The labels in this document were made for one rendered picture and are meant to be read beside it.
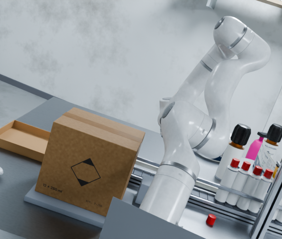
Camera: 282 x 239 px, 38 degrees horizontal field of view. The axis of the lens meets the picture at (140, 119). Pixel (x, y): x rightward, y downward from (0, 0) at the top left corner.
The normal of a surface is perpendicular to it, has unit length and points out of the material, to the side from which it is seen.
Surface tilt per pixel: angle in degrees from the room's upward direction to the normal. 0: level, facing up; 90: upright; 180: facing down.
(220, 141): 73
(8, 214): 0
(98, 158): 90
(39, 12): 90
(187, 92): 49
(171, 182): 44
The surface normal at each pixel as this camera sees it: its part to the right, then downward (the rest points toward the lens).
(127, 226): -0.29, 0.18
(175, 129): -0.67, -0.05
